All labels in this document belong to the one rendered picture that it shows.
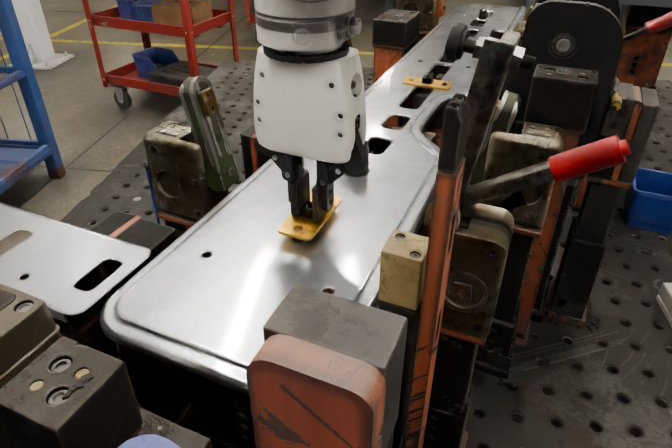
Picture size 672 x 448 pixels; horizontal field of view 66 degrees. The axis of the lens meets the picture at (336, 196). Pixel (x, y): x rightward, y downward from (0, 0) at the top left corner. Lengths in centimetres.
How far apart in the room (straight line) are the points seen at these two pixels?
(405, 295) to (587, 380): 48
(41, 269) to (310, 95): 30
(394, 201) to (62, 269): 34
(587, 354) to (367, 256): 48
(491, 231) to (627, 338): 51
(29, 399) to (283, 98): 29
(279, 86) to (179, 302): 21
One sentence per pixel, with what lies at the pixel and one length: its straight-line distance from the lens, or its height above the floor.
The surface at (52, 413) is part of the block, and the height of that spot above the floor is 108.
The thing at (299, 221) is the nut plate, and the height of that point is 101.
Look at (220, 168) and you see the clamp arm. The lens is 65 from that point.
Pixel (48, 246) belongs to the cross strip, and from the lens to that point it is 60.
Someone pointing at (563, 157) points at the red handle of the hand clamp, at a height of 113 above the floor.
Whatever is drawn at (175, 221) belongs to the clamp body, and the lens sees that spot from 72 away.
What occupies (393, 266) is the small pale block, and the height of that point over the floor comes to 105.
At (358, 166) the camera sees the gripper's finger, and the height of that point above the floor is 108.
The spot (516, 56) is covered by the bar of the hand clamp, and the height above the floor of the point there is 120.
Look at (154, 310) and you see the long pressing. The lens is 48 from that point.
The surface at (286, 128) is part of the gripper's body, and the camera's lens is 48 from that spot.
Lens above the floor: 132
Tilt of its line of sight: 32 degrees down
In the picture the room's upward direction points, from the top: straight up
